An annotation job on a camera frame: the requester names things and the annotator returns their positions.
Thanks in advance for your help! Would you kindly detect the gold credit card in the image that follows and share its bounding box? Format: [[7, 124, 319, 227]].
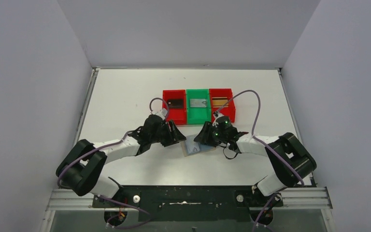
[[212, 97, 229, 108]]

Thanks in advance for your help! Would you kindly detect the left red bin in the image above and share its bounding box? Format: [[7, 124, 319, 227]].
[[162, 89, 187, 125]]

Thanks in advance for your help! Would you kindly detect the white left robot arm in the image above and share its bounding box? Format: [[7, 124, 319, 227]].
[[56, 114, 186, 206]]

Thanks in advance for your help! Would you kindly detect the aluminium rail frame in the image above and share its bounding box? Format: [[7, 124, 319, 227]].
[[46, 187, 333, 211]]

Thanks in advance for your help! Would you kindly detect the silver credit card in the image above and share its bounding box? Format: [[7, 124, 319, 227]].
[[189, 99, 207, 108]]

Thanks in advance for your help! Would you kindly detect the green middle bin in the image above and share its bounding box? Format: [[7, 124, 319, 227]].
[[186, 89, 211, 125]]

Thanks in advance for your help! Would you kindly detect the red bin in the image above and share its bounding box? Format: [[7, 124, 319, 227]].
[[209, 88, 236, 123], [162, 89, 187, 125]]

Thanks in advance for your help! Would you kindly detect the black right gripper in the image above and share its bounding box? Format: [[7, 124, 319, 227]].
[[195, 121, 228, 147]]

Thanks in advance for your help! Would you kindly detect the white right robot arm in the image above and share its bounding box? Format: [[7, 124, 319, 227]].
[[194, 116, 317, 206]]

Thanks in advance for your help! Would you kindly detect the black credit card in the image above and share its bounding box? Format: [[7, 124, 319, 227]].
[[167, 99, 184, 109]]

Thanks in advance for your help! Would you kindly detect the beige card holder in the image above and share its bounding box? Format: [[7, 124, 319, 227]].
[[180, 134, 216, 157]]

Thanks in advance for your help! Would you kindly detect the right red bin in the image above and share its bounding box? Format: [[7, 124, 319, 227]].
[[209, 88, 236, 123]]

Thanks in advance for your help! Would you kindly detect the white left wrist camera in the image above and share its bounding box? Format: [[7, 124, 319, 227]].
[[151, 108, 169, 120]]

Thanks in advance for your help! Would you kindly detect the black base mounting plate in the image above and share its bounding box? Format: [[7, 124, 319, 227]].
[[93, 185, 283, 226]]

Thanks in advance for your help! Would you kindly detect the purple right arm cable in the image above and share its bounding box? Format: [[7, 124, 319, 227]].
[[214, 89, 305, 232]]

